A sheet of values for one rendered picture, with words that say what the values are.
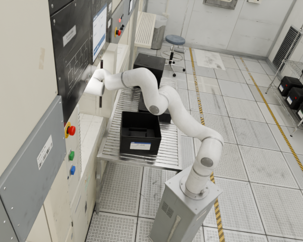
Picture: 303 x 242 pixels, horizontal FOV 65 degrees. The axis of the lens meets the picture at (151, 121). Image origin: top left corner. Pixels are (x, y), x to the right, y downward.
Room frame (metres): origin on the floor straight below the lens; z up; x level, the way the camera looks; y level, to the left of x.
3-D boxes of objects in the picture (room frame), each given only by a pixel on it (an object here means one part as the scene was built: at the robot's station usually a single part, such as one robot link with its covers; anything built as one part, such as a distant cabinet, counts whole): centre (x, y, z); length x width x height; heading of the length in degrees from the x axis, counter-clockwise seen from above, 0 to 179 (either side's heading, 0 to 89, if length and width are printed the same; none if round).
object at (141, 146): (1.31, 0.07, 0.85); 0.28 x 0.28 x 0.17; 12
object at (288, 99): (3.43, -2.20, 0.31); 0.30 x 0.28 x 0.26; 4
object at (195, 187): (0.99, -0.36, 0.85); 0.19 x 0.19 x 0.18
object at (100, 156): (1.75, 0.06, 0.38); 1.30 x 0.60 x 0.76; 4
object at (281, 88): (3.80, -2.18, 0.31); 0.30 x 0.28 x 0.26; 1
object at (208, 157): (0.96, -0.35, 1.07); 0.19 x 0.12 x 0.24; 164
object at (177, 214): (0.99, -0.36, 0.38); 0.28 x 0.28 x 0.76; 49
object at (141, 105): (1.72, -0.01, 0.83); 0.29 x 0.29 x 0.13; 6
